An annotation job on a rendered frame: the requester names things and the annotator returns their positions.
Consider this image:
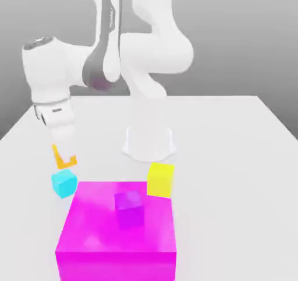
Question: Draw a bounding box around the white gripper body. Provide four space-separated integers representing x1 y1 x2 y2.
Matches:
47 120 76 161

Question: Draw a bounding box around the small cyan cube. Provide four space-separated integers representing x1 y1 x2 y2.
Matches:
51 168 78 200

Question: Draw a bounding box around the small purple cube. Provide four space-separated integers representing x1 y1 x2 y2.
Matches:
113 190 144 230

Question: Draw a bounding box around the small yellow cube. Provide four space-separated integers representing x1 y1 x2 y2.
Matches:
146 162 175 199

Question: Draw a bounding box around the large magenta box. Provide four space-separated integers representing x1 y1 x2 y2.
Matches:
55 181 177 281

